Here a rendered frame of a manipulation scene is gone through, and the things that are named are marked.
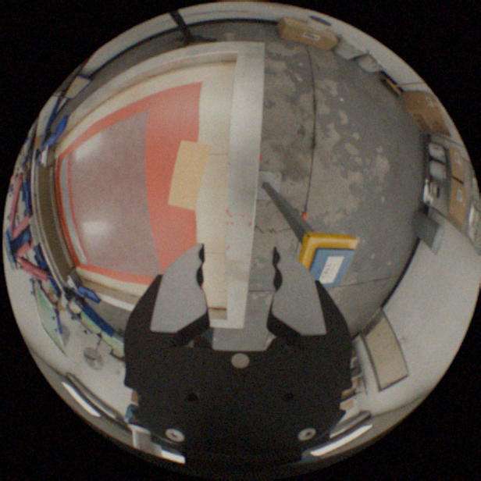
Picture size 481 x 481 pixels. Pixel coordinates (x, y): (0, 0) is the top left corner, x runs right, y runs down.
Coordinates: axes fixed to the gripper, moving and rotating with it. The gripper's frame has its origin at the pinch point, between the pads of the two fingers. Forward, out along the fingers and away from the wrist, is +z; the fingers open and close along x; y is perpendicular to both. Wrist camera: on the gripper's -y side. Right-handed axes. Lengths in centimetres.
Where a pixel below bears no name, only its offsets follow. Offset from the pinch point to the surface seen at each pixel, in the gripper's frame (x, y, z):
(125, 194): -21.0, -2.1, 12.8
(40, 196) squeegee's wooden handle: -58, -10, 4
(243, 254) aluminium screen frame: 0.9, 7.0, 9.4
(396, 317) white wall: 310, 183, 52
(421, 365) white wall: 310, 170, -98
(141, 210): -17.4, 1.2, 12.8
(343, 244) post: 21.4, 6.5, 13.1
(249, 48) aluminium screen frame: -0.3, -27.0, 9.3
